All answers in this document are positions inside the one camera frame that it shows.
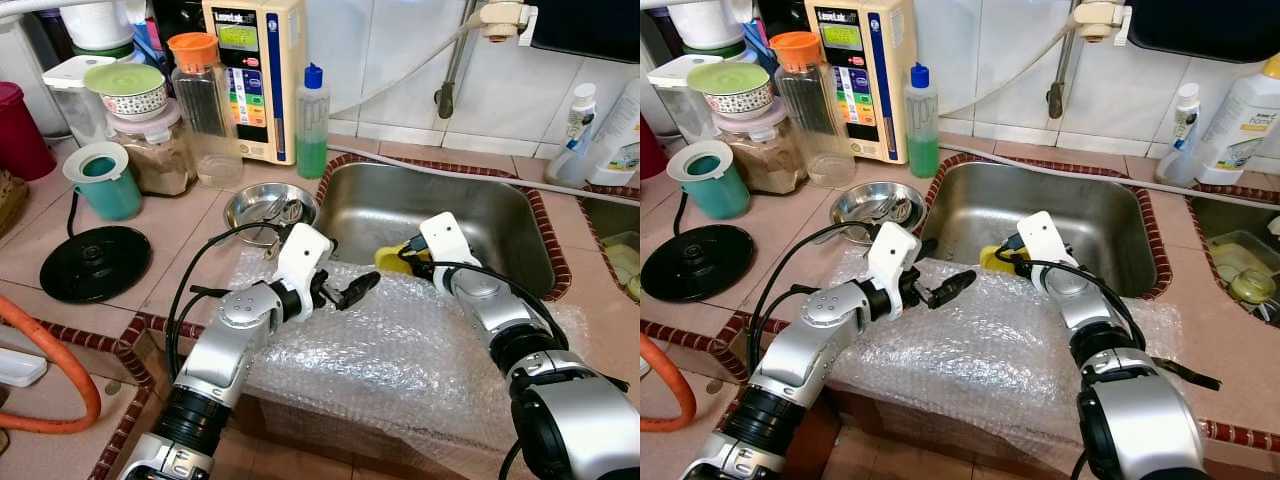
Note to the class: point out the white power strip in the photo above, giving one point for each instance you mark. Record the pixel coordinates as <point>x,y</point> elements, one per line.
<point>20,367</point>

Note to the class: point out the small black clip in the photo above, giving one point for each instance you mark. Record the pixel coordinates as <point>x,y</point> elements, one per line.
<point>210,291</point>

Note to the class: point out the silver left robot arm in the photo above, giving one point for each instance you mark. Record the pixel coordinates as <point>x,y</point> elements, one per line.
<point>220,360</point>
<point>800,360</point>

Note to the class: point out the white kettle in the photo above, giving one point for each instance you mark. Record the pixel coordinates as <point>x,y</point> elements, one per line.
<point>95,25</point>
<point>705,25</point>

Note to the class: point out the woven wooden trivet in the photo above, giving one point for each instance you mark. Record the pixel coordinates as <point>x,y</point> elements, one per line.
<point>12,205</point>

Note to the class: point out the white detergent bottle yellow cap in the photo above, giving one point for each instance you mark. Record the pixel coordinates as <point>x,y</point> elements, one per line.
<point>1240,120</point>
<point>618,130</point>

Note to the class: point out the jar of brown powder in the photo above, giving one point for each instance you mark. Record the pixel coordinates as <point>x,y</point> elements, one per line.
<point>160,160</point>
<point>765,160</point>

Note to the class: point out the cream tap filter head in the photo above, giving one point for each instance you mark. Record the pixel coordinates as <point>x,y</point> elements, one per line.
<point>505,20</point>
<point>1100,20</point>

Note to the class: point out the black wall shelf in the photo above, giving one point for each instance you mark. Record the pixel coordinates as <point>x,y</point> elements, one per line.
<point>1200,25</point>
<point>590,25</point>

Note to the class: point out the cream water ionizer appliance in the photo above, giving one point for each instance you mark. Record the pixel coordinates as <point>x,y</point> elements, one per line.
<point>270,80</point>
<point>885,80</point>

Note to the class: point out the green soap bottle blue cap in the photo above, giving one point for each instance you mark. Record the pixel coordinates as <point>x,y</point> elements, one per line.
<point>312,140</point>
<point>922,140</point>

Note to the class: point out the dark hanging tap pipe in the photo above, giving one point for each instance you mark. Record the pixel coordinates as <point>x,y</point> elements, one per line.
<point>455,70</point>
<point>1062,70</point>

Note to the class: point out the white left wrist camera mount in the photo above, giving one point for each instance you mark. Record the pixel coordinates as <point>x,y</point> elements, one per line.
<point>893,255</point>
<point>300,255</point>

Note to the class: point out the patterned bowl green lid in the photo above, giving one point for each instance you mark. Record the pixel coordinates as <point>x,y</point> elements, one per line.
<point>728,83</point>
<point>125,85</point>

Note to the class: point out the teal cup white rim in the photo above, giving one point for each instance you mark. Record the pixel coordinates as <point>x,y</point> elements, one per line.
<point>108,190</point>
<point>715,190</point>

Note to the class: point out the clear plastic food container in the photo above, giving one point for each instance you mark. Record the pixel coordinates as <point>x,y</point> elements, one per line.
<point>625,265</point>
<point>1240,265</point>

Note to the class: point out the maroon plastic cup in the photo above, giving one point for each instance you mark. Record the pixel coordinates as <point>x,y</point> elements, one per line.
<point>22,135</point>
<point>652,150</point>

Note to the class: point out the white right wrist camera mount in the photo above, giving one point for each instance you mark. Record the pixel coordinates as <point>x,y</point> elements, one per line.
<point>1045,236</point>
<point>448,238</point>

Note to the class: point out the black round kettle base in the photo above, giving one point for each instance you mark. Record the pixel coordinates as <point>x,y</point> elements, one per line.
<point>95,265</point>
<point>700,263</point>

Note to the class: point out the small white spray bottle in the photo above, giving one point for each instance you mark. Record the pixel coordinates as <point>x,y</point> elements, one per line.
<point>1180,130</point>
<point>575,130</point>

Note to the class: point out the clear bubble wrap sheet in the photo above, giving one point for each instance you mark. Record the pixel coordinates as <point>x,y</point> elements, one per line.
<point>400,370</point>
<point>1000,370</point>

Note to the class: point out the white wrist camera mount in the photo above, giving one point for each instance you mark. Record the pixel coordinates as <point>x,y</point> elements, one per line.
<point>300,255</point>
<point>893,255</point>
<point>448,238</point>
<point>1045,236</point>

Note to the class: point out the clear jar orange lid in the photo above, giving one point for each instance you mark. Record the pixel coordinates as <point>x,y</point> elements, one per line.
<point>210,120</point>
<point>818,120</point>

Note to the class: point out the yellow lemon-shaped plastic container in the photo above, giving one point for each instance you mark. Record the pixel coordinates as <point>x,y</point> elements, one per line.
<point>390,260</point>
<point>992,260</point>

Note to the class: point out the clear container white lid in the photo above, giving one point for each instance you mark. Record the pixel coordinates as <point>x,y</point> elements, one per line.
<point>672,100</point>
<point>68,100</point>

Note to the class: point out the stainless steel sink basin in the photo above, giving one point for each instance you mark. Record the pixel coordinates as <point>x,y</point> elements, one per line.
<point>1225,215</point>
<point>1100,215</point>
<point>612,215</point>
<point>480,215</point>

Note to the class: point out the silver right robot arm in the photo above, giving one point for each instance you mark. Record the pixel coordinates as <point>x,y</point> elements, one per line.
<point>1140,420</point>
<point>570,420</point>

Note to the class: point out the shallow round steel dish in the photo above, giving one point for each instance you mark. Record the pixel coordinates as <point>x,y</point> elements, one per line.
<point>255,205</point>
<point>865,205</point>

